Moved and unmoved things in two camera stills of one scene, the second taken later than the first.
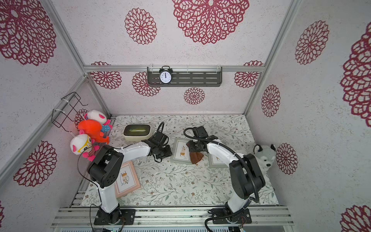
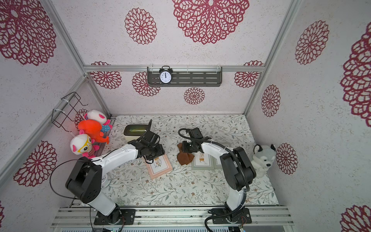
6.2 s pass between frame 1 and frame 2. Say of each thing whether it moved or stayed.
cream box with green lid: stayed
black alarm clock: stayed
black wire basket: stayed
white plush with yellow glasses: stayed
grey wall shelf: stayed
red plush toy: stayed
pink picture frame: moved
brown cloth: moved
